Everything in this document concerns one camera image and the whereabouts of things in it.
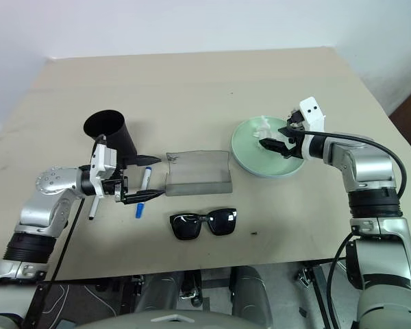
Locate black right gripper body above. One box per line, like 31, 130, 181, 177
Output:
285, 108, 308, 160

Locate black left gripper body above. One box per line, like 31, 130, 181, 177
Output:
102, 167, 130, 206

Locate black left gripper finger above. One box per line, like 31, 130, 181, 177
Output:
121, 189, 166, 206
122, 154, 162, 166

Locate black cup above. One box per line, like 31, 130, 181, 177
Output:
83, 109, 138, 165

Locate clear grey glasses case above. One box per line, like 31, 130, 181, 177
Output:
164, 149, 234, 197

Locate white marker with blue cap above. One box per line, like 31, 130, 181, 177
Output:
134, 165, 153, 219

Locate small white plastic object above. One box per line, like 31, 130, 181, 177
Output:
252, 114, 284, 151

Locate light green plate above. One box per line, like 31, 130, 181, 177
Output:
229, 115, 304, 178

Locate white marker with black tip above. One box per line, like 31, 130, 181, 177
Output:
88, 193, 101, 220

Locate black sunglasses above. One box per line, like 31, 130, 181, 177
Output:
169, 207, 238, 242

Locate grey rounded robot leg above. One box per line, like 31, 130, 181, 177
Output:
133, 270, 179, 313
231, 265, 273, 329

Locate silver metal clamp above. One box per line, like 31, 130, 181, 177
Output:
179, 270, 203, 308
296, 267, 312, 287

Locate dark patterned floor mat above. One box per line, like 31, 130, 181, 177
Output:
37, 277, 138, 323

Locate grey rounded robot torso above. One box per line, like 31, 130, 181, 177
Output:
73, 304, 282, 329

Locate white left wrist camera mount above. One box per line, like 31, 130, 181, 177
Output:
88, 142, 119, 199

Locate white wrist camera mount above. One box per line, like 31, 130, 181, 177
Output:
299, 97, 327, 161
88, 142, 119, 199

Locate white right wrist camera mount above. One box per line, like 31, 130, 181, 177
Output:
299, 97, 327, 161

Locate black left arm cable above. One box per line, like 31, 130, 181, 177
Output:
47, 197, 85, 285

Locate black flat frame bar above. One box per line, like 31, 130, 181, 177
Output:
22, 282, 55, 329
311, 265, 335, 329

